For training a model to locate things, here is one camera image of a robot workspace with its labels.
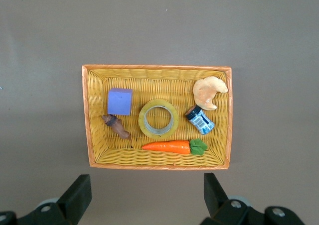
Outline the orange toy carrot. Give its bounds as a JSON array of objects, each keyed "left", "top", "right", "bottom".
[{"left": 141, "top": 138, "right": 208, "bottom": 156}]

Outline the toy croissant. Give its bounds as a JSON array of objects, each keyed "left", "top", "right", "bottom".
[{"left": 192, "top": 76, "right": 229, "bottom": 111}]

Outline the purple foam cube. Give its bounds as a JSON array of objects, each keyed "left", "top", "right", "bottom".
[{"left": 107, "top": 87, "right": 134, "bottom": 116}]

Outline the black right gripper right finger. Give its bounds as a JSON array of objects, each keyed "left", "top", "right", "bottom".
[{"left": 199, "top": 172, "right": 269, "bottom": 225}]

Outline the yellow tape roll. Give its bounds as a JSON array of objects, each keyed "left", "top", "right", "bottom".
[{"left": 138, "top": 98, "right": 179, "bottom": 139}]

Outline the small brown figurine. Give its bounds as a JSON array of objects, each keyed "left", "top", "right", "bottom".
[{"left": 101, "top": 114, "right": 133, "bottom": 149}]

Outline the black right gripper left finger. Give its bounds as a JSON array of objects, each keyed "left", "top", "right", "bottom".
[{"left": 17, "top": 174, "right": 92, "bottom": 225}]

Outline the small jar with black lid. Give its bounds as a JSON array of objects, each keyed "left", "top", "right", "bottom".
[{"left": 185, "top": 105, "right": 215, "bottom": 135}]

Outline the yellow wicker basket orange rim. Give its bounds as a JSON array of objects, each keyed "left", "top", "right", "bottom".
[{"left": 81, "top": 64, "right": 233, "bottom": 171}]

